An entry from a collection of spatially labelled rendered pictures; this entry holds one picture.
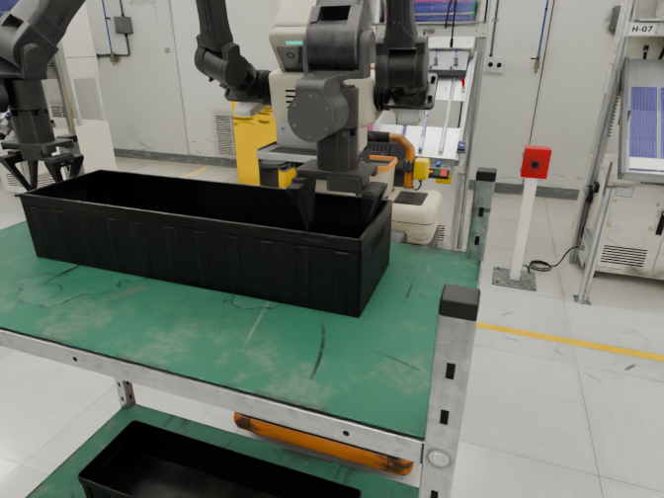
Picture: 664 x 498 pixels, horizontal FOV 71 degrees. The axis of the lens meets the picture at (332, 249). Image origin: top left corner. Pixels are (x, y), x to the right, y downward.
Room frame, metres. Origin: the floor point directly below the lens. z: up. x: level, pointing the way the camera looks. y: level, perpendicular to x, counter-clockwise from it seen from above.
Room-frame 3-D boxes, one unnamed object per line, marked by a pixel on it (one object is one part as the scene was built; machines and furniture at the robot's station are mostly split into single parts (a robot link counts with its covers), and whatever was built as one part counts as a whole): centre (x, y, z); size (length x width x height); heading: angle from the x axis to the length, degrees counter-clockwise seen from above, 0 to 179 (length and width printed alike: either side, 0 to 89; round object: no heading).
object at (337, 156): (0.64, -0.01, 1.14); 0.10 x 0.07 x 0.07; 70
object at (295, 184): (0.65, 0.02, 1.07); 0.07 x 0.07 x 0.09; 70
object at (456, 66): (2.95, -0.50, 0.66); 1.01 x 0.73 x 1.31; 160
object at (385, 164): (1.54, -0.09, 0.87); 0.23 x 0.15 x 0.11; 70
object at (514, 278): (2.44, -1.08, 0.39); 0.24 x 0.24 x 0.78; 70
